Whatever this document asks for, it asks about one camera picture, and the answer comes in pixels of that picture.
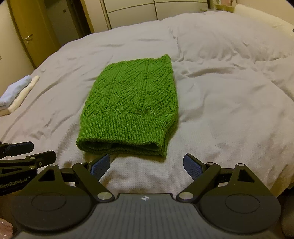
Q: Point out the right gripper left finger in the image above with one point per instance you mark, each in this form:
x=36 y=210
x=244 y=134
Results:
x=88 y=176

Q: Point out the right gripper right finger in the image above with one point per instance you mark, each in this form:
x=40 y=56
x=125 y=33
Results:
x=204 y=176

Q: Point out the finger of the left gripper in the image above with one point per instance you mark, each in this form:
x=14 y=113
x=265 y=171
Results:
x=14 y=149
x=38 y=160

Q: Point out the green knitted vest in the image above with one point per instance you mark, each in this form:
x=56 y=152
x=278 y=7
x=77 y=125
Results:
x=131 y=108

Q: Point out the folded cream garment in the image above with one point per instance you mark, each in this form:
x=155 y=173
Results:
x=20 y=97

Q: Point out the folded light blue garment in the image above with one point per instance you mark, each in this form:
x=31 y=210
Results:
x=13 y=90

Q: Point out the white duvet cover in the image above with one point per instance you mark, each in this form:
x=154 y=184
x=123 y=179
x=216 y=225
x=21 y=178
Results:
x=234 y=80

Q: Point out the wooden room door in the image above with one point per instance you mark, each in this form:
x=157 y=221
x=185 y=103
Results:
x=35 y=29

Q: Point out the white panelled wardrobe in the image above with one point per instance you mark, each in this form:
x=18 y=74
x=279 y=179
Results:
x=124 y=13

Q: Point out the white bedside table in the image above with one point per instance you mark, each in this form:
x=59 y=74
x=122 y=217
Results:
x=219 y=7

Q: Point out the cream bed pillow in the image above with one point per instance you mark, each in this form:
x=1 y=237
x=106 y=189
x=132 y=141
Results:
x=271 y=20

